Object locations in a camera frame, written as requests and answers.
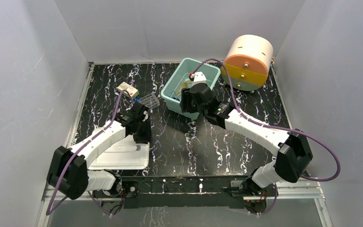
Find tan rubber tubing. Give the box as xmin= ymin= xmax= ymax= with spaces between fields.
xmin=176 ymin=81 xmax=192 ymax=96

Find clear test tube rack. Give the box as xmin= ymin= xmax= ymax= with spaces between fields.
xmin=133 ymin=93 xmax=160 ymax=109

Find small white red box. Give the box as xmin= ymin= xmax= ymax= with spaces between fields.
xmin=117 ymin=82 xmax=139 ymax=98

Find white bin lid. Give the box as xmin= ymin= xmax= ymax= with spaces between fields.
xmin=88 ymin=135 xmax=150 ymax=170

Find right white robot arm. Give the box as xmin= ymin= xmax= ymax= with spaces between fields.
xmin=180 ymin=83 xmax=313 ymax=197

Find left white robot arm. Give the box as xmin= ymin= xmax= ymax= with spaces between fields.
xmin=47 ymin=103 xmax=152 ymax=200

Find light teal plastic bin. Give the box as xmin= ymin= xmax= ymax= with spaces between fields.
xmin=161 ymin=58 xmax=221 ymax=120

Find round orange yellow drawer cabinet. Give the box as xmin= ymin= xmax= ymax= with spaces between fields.
xmin=221 ymin=35 xmax=273 ymax=94

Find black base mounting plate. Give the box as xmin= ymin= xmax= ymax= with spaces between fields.
xmin=122 ymin=175 xmax=275 ymax=211

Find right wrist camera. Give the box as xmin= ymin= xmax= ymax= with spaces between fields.
xmin=189 ymin=71 xmax=207 ymax=87

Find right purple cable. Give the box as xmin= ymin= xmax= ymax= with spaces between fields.
xmin=190 ymin=58 xmax=341 ymax=216

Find aluminium frame rail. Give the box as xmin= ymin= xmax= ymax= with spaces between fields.
xmin=35 ymin=178 xmax=333 ymax=227

